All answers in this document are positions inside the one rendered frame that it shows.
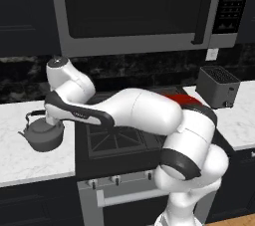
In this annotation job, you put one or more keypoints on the black microwave door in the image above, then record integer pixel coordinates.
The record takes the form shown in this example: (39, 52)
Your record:
(132, 1)

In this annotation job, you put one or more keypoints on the black stove hob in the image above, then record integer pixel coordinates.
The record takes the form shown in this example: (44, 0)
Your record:
(116, 140)

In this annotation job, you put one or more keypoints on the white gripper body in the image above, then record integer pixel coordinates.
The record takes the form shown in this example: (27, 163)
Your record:
(53, 121)

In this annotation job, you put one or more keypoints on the grey toaster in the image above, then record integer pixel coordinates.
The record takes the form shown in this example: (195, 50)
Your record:
(215, 87)

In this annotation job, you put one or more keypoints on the dark base cupboard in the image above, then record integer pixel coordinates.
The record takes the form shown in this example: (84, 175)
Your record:
(36, 203)
(237, 186)

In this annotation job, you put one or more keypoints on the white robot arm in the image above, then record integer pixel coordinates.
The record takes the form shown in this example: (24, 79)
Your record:
(146, 110)

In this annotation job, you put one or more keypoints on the silver microwave oven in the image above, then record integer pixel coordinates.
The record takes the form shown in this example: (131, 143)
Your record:
(132, 45)

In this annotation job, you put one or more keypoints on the dark wall cupboard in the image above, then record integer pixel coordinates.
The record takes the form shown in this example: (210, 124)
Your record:
(247, 4)
(26, 11)

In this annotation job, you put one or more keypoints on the silver stove knob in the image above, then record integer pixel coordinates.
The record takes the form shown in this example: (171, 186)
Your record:
(116, 180)
(93, 183)
(149, 175)

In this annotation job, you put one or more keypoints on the silver oven front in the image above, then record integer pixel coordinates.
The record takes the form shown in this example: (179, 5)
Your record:
(89, 206)

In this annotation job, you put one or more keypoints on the dark grey kettle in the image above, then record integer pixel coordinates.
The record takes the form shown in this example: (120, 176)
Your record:
(43, 137)

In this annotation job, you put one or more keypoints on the white wall socket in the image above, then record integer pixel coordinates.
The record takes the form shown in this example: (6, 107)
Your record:
(212, 54)

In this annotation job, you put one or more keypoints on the red round pan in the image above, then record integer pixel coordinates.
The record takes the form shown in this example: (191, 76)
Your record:
(181, 99)

